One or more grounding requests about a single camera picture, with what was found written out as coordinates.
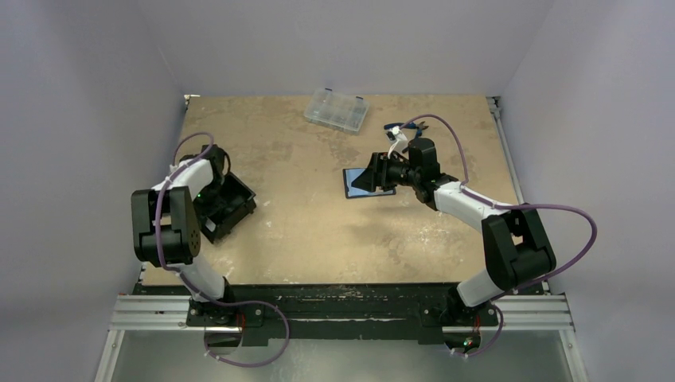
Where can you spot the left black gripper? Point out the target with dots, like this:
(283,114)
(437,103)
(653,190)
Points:
(199,207)

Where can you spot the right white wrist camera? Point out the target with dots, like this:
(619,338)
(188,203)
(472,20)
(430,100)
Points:
(398,141)

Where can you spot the clear plastic organizer box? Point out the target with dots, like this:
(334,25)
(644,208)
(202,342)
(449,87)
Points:
(336,110)

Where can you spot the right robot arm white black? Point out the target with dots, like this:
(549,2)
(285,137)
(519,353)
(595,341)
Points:
(515,245)

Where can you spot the blue handled pliers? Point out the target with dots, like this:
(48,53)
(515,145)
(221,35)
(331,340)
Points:
(419,128)

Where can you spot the black aluminium mounting rail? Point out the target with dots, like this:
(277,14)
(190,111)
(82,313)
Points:
(397,312)

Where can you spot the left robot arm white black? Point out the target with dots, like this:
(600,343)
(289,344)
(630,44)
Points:
(167,220)

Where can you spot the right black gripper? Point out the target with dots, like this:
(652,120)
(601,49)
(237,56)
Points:
(380,172)

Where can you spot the black card tray box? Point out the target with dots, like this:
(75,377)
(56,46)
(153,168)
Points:
(220,207)

